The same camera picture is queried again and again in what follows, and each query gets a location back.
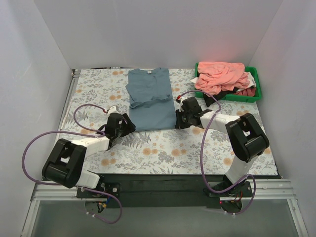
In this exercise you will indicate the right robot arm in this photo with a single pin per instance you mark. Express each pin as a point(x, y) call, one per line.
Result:
point(246, 137)

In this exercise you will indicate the green plastic bin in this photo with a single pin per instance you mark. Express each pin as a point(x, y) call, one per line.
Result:
point(233, 97)

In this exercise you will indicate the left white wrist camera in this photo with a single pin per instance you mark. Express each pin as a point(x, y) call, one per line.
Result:
point(111, 110)

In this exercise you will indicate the aluminium rail frame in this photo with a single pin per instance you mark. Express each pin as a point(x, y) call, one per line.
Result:
point(253, 221)

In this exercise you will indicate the dark red t shirt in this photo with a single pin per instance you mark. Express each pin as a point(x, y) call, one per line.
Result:
point(246, 92)

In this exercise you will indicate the black t shirt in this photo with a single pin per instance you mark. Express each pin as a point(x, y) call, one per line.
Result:
point(211, 100)

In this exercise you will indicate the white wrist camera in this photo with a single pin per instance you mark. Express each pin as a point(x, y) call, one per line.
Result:
point(111, 110)
point(180, 101)

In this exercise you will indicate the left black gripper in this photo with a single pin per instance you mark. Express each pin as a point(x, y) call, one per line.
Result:
point(124, 126)

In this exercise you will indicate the blue-grey t shirt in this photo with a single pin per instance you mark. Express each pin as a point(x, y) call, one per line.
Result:
point(151, 99)

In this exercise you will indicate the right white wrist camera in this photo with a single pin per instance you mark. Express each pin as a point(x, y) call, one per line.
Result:
point(180, 101)

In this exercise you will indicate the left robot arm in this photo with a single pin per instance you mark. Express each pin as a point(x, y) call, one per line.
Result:
point(64, 165)

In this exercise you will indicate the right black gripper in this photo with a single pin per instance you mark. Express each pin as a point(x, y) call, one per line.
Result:
point(181, 119)

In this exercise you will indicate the pink t shirt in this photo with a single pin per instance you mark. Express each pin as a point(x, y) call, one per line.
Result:
point(215, 77)

